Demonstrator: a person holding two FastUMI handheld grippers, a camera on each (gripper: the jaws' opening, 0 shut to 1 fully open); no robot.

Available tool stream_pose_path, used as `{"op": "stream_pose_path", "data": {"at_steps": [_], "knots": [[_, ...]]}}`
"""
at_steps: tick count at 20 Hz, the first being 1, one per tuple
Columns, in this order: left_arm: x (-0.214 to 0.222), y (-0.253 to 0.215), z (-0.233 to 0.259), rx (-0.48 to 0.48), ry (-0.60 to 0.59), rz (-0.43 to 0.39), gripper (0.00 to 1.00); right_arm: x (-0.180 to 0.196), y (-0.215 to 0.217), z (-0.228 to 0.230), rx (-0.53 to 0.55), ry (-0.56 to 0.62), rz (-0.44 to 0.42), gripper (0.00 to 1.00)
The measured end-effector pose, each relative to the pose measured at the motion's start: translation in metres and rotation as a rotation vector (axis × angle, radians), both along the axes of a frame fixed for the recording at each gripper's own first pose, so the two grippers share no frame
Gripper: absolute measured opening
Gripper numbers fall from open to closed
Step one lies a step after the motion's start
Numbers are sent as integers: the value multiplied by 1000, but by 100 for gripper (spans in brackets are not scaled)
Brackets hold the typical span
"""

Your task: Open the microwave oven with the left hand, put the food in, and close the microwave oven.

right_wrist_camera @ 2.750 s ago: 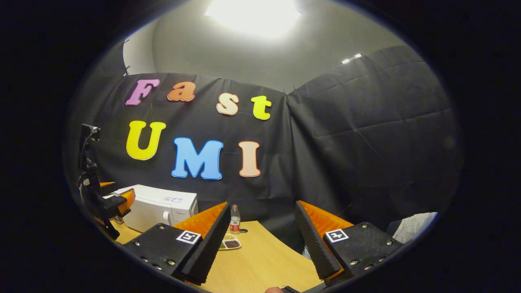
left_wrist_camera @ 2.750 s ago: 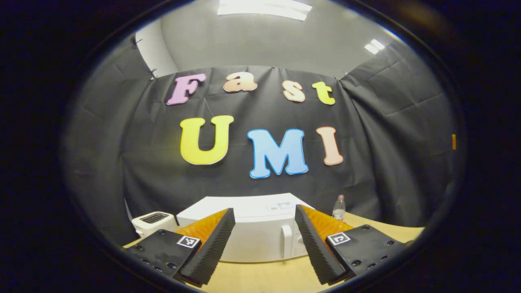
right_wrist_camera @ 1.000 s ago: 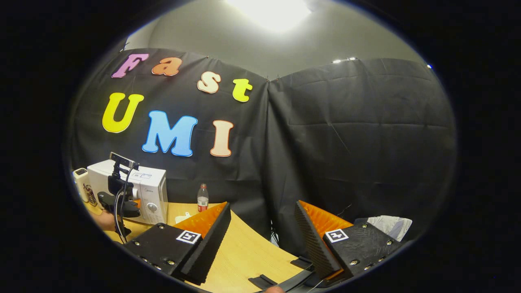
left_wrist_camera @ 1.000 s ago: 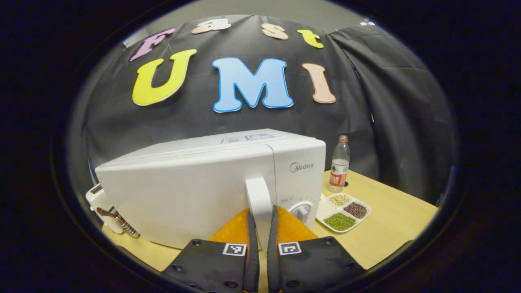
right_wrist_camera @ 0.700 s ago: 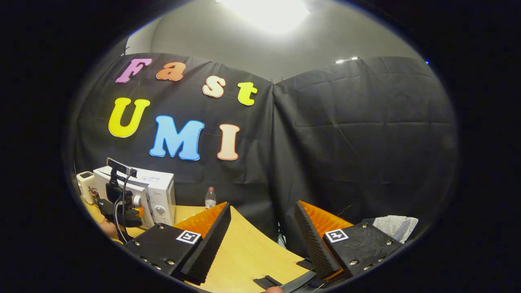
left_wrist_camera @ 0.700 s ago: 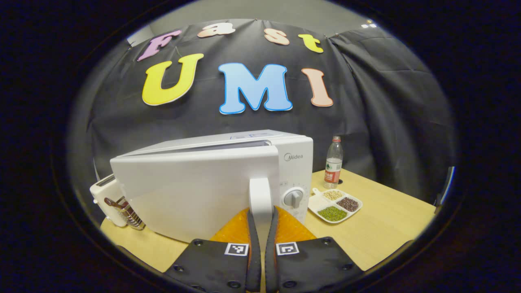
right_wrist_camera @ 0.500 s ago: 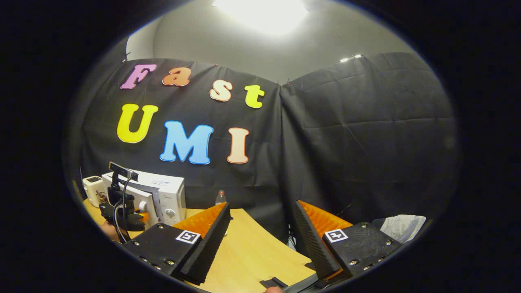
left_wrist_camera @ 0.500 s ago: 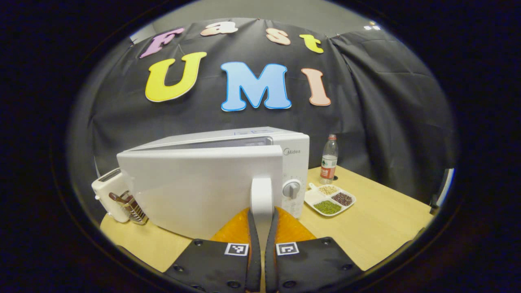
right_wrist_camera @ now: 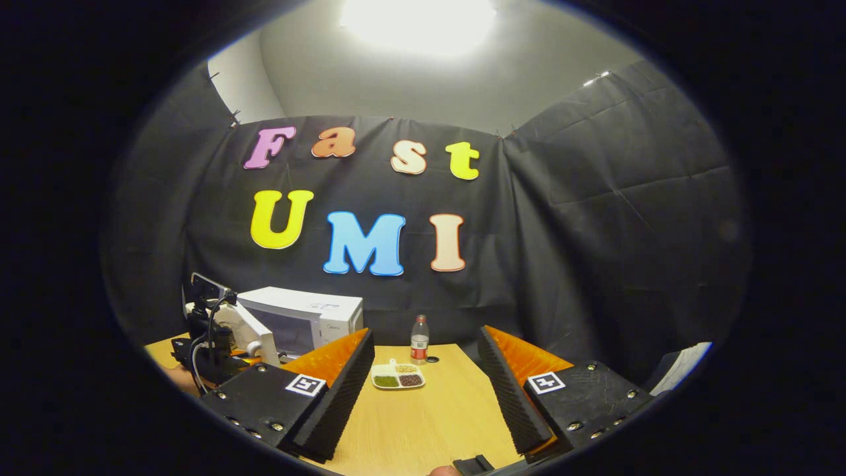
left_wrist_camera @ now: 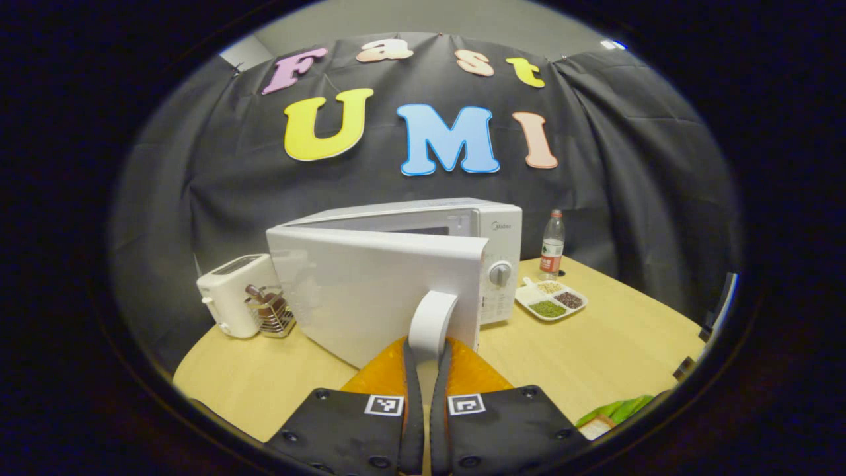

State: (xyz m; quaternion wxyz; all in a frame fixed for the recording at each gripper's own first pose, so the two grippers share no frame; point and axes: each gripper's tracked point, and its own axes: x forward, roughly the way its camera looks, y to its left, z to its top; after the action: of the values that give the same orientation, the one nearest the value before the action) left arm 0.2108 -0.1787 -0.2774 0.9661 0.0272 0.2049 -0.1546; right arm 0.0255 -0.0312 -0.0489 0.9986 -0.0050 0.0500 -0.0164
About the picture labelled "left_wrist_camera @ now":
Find clear bottle with red label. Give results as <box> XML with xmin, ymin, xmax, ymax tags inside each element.
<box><xmin>539</xmin><ymin>209</ymin><xmax>566</xmax><ymax>275</ymax></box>

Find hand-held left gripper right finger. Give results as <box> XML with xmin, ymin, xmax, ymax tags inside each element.
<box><xmin>430</xmin><ymin>337</ymin><xmax>589</xmax><ymax>476</ymax></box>

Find white divided dish of beans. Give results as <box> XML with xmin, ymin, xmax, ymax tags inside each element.
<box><xmin>514</xmin><ymin>276</ymin><xmax>589</xmax><ymax>323</ymax></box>

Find white toaster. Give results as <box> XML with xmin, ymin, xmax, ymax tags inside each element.
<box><xmin>196</xmin><ymin>253</ymin><xmax>282</xmax><ymax>339</ymax></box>

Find black backdrop cloth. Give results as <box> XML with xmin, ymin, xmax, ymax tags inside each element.
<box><xmin>109</xmin><ymin>32</ymin><xmax>741</xmax><ymax>371</ymax></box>

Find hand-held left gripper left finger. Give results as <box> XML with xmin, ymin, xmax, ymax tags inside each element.
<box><xmin>264</xmin><ymin>336</ymin><xmax>424</xmax><ymax>476</ymax></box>

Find small wire basket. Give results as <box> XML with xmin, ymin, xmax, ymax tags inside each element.
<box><xmin>245</xmin><ymin>284</ymin><xmax>297</xmax><ymax>339</ymax></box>

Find white microwave oven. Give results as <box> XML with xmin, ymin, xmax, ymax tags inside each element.
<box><xmin>266</xmin><ymin>197</ymin><xmax>523</xmax><ymax>370</ymax></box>

